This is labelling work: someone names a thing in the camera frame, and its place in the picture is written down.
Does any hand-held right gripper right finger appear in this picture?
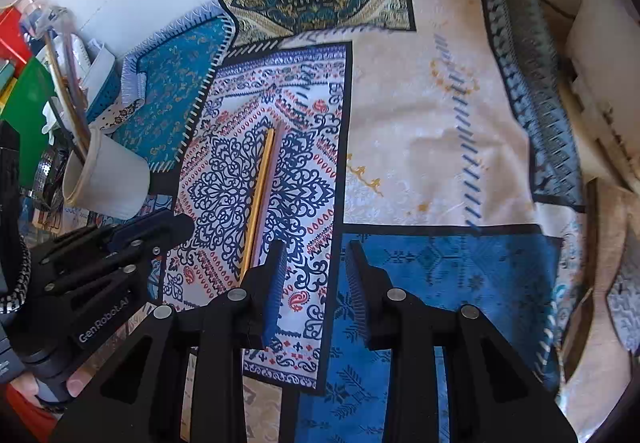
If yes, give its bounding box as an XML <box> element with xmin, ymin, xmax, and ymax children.
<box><xmin>346</xmin><ymin>239</ymin><xmax>577</xmax><ymax>443</ymax></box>

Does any white cup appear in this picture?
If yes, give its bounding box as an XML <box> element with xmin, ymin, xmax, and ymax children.
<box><xmin>61</xmin><ymin>127</ymin><xmax>152</xmax><ymax>220</ymax></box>

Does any red plastic object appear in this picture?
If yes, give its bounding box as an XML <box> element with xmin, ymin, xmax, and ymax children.
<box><xmin>0</xmin><ymin>385</ymin><xmax>59</xmax><ymax>443</ymax></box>

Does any red box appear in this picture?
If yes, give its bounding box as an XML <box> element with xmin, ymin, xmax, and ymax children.
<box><xmin>0</xmin><ymin>6</ymin><xmax>34</xmax><ymax>67</ymax></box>

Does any green board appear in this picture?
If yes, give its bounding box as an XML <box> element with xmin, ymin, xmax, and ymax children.
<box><xmin>0</xmin><ymin>56</ymin><xmax>57</xmax><ymax>145</ymax></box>

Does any gold spoon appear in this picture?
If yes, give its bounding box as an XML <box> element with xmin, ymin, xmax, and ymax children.
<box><xmin>44</xmin><ymin>30</ymin><xmax>92</xmax><ymax>160</ymax></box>

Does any clear handled utensil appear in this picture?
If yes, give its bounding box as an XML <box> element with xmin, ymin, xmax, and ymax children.
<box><xmin>46</xmin><ymin>4</ymin><xmax>87</xmax><ymax>125</ymax></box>

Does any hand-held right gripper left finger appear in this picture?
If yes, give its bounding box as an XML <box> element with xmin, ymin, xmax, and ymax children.
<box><xmin>49</xmin><ymin>239</ymin><xmax>289</xmax><ymax>443</ymax></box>

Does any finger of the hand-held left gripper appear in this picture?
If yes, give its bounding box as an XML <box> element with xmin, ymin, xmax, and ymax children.
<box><xmin>106</xmin><ymin>210</ymin><xmax>196</xmax><ymax>255</ymax></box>
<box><xmin>29</xmin><ymin>224</ymin><xmax>164</xmax><ymax>295</ymax></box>

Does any white blue bowl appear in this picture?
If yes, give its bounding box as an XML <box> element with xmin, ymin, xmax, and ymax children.
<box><xmin>80</xmin><ymin>36</ymin><xmax>127</xmax><ymax>125</ymax></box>

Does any copper metal chopstick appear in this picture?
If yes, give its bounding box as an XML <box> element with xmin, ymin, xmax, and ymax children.
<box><xmin>250</xmin><ymin>122</ymin><xmax>290</xmax><ymax>270</ymax></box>

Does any beige patterned cloth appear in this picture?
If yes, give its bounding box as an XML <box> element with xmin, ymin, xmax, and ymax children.
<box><xmin>559</xmin><ymin>178</ymin><xmax>640</xmax><ymax>440</ymax></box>

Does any patterned patchwork tablecloth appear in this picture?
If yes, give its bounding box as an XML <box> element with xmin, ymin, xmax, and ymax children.
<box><xmin>65</xmin><ymin>0</ymin><xmax>601</xmax><ymax>443</ymax></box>

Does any person's left hand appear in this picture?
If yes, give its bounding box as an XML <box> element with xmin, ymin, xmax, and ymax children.
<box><xmin>66</xmin><ymin>374</ymin><xmax>92</xmax><ymax>399</ymax></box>

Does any crumpled white tissue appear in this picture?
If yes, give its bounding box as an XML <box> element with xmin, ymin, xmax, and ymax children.
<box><xmin>42</xmin><ymin>97</ymin><xmax>67</xmax><ymax>145</ymax></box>

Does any perforated metal steamer basket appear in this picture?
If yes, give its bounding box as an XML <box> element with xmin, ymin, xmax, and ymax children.
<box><xmin>21</xmin><ymin>147</ymin><xmax>69</xmax><ymax>200</ymax></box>

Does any braided black white cable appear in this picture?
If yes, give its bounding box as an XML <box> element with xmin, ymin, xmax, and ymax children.
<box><xmin>0</xmin><ymin>222</ymin><xmax>32</xmax><ymax>315</ymax></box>

